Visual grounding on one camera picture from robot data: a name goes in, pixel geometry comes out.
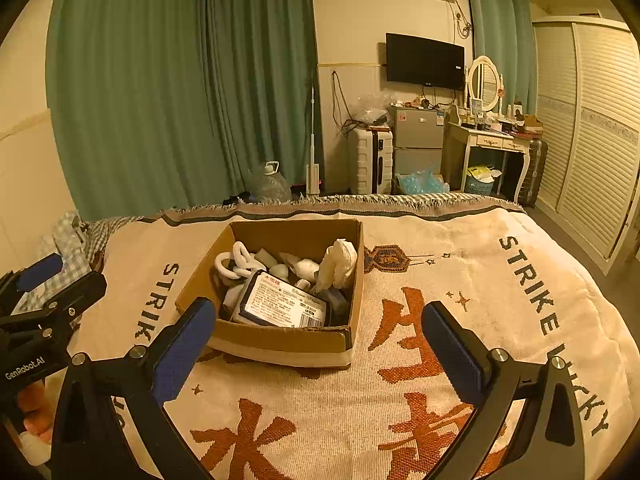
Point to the brown cardboard box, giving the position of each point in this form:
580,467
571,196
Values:
280,342

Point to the yellow bag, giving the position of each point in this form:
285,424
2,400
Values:
481,177

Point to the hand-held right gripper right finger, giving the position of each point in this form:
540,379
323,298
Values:
452,352

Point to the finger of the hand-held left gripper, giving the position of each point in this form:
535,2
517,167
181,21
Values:
75,292
40,271

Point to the clear plastic bag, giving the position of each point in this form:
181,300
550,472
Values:
370,112

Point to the white louvred wardrobe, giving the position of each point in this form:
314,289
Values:
590,135

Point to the dark suitcase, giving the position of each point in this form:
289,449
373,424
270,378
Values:
535,170

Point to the wide green curtain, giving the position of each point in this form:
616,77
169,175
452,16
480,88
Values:
165,85

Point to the blue plastic bag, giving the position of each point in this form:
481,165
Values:
420,182

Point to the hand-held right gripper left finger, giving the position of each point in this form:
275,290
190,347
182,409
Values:
182,355

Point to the checked bedding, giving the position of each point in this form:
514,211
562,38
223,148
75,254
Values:
75,240

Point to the large clear water bottle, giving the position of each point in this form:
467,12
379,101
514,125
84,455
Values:
270,185

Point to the large white cloth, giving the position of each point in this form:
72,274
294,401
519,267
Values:
340,262

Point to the person's left hand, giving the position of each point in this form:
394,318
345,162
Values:
37,407

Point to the narrow green curtain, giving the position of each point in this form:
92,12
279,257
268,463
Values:
500,35

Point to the white pole stand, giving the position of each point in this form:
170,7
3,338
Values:
312,170

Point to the cream printed blanket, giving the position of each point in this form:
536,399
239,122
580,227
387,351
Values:
500,285

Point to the white oval mirror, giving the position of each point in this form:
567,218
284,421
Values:
484,82

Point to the black wall television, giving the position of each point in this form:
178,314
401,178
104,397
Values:
424,61

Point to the white dressing table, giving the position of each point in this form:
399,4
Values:
490,141

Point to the white suitcase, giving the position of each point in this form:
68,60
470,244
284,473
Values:
367,162

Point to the blue and white tissue pack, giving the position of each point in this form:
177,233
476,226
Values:
280,302

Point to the grey small fridge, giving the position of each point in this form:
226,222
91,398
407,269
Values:
417,135

